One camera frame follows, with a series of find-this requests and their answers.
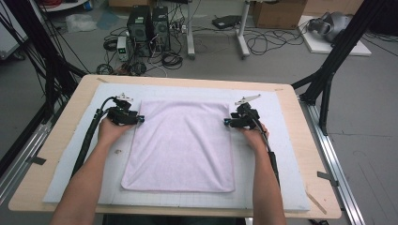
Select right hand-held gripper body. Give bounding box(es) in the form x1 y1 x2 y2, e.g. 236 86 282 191
229 93 262 129

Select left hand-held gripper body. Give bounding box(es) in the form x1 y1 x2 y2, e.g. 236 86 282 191
107 92 139 127

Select lilac printed towel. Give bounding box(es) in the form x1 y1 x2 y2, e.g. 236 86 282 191
120 99 237 193

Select person's left hand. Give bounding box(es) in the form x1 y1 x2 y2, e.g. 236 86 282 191
98 116 135 148

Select person's right hand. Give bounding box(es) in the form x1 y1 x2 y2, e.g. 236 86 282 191
240 121 270 153

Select white gridded foam mat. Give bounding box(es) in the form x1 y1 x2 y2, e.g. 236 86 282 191
42 82 311 212

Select light wooden table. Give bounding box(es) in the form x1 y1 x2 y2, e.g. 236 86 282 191
8 74 343 219

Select white bench power supply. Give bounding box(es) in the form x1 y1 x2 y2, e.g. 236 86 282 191
116 36 130 62

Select white desk leg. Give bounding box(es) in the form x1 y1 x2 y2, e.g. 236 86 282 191
236 0 252 60
186 0 196 60

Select wide black computer tower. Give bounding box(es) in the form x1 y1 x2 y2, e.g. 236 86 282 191
126 5 154 58

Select narrow black computer tower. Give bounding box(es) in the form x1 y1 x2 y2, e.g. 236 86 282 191
151 5 172 53

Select teal floor sheet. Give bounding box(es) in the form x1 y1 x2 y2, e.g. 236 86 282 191
96 10 120 31

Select black tape strip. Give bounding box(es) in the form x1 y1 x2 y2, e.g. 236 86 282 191
26 155 47 166

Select flat black device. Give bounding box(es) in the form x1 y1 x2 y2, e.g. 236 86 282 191
211 14 242 30

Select clear plastic bag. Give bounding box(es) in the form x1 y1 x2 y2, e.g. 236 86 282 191
65 12 99 34

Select grey tape strip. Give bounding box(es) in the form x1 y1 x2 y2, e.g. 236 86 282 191
316 171 340 188

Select white floor board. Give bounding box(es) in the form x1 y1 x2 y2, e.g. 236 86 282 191
298 14 373 57

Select person's dark pants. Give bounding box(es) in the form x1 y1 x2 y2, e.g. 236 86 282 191
102 214 248 225

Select brown cardboard box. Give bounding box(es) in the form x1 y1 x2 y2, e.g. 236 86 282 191
252 0 308 30

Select grey headset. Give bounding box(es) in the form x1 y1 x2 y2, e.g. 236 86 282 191
307 11 353 43

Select white cabinet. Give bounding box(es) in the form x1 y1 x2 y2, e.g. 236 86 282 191
0 8 29 60

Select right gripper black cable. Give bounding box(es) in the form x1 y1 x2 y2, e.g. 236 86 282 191
249 109 281 188

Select black cable coil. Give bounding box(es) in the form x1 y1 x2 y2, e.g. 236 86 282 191
161 51 184 70

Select tangle of black floor cables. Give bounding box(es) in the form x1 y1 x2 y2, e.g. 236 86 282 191
243 26 309 56

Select black metal frame stand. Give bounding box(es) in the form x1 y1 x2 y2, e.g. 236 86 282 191
0 0 88 126
291 0 390 136

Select aluminium rail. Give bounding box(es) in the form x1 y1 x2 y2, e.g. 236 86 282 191
0 102 64 204
298 97 366 225

